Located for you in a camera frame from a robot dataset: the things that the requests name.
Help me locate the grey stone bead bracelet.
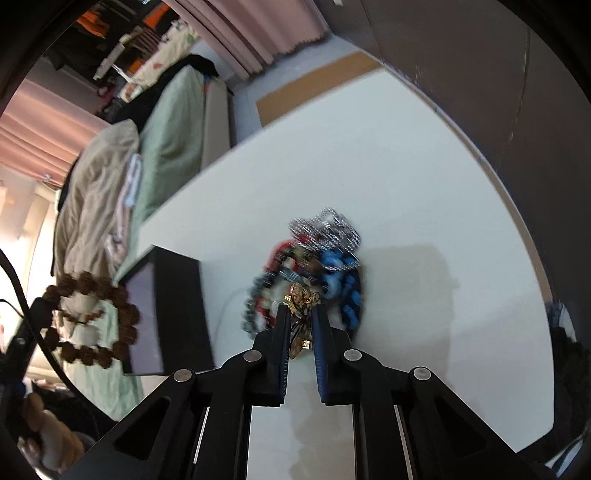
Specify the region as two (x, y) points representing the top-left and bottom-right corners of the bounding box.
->
(240, 269), (283, 334)

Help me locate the blue braided bracelet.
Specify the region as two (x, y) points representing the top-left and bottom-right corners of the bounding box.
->
(320, 248), (364, 331)

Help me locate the silver chain bracelet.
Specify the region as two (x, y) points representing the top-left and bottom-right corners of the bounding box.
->
(287, 207), (363, 255)

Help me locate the brown wooden bead bracelet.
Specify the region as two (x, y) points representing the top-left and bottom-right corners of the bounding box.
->
(40, 270), (143, 370)

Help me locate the black square jewelry box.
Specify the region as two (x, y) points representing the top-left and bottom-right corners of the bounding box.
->
(122, 246), (214, 376)

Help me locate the person's left hand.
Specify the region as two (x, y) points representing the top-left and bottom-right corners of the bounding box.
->
(20, 393), (85, 474)

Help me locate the white low table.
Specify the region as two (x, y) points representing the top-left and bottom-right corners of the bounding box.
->
(137, 69), (554, 452)

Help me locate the beige comforter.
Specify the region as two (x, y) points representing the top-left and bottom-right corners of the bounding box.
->
(53, 120), (139, 278)

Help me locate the bed with green sheet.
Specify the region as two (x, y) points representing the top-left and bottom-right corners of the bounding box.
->
(68, 66), (230, 420)

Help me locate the black clothing on bed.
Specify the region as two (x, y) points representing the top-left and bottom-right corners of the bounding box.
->
(104, 54), (218, 132)

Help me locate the brown cardboard floor sheet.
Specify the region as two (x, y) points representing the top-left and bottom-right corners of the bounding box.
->
(256, 51), (382, 126)

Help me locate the pink curtain right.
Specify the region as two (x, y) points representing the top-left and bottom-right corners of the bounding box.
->
(166, 0), (329, 80)

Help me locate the pink curtain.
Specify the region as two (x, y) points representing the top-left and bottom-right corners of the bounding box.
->
(166, 0), (329, 80)
(1, 80), (108, 186)

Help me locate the pink curtain left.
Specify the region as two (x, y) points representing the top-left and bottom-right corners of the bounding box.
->
(1, 80), (108, 186)

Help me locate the floral patterned bedding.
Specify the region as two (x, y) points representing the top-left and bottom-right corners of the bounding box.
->
(118, 20), (200, 103)

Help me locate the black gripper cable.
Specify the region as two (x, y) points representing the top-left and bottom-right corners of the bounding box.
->
(0, 248), (93, 416)

